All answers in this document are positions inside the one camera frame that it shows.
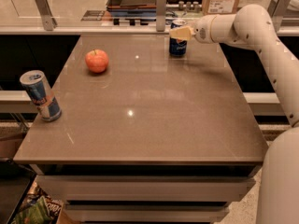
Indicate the middle metal bracket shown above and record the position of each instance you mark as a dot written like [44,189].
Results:
[160,15]

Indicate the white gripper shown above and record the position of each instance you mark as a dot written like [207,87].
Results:
[204,29]

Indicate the stacked trays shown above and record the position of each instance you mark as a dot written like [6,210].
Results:
[134,0]

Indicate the green chip bag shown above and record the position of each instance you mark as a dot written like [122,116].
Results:
[44,211]

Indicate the left metal bracket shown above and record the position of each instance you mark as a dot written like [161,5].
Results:
[48,21]

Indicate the silver blue redbull can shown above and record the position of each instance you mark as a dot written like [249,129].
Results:
[41,94]

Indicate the grey upper drawer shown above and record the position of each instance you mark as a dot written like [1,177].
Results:
[141,189]

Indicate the metal bracket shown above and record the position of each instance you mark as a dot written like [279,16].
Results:
[277,10]
[160,15]
[48,21]

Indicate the grey drawer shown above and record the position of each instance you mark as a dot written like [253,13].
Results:
[141,189]
[147,214]

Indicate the right metal bracket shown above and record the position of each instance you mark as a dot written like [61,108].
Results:
[277,10]

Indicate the grey lower drawer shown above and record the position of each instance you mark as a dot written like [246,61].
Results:
[147,214]

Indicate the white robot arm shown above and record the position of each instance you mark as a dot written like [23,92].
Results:
[252,28]

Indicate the red apple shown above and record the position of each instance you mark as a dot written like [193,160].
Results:
[96,61]

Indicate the blue pepsi can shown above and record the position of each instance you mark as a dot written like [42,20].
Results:
[177,47]

